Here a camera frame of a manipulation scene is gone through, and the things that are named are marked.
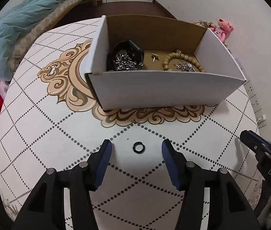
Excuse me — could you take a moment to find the thin silver necklace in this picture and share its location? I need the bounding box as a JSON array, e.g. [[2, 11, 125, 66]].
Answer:
[[173, 50, 196, 72]]

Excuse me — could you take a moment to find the patterned white tablecloth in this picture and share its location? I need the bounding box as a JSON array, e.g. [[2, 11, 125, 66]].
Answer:
[[0, 18, 261, 229]]

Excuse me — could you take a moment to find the wooden bead bracelet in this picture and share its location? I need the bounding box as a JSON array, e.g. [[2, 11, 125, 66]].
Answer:
[[162, 50, 206, 73]]

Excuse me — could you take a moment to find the black smart band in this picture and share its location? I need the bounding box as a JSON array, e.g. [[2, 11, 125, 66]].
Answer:
[[106, 39, 144, 72]]

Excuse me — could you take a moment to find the white power strip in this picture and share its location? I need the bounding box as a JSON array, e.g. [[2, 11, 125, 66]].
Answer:
[[233, 57, 268, 128]]

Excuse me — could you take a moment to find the black ring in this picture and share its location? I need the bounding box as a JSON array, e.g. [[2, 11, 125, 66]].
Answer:
[[133, 141, 146, 153]]

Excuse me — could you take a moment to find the pink panther plush toy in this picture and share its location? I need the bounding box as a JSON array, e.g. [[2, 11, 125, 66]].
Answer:
[[209, 19, 234, 43]]

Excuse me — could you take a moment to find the white cardboard box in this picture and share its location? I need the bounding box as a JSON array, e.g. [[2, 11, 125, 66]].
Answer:
[[79, 15, 246, 110]]

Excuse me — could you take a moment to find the bed with checkered mattress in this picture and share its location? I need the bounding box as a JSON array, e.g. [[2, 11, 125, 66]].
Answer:
[[8, 0, 98, 66]]

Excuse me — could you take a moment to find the small gold earring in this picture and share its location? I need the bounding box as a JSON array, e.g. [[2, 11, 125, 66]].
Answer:
[[152, 53, 159, 62]]

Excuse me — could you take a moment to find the thick silver chain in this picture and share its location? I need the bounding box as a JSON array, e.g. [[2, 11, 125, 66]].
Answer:
[[114, 51, 145, 72]]

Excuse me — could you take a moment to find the checkered beige cushion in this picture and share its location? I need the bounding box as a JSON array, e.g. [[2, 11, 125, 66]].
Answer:
[[193, 20, 217, 28]]

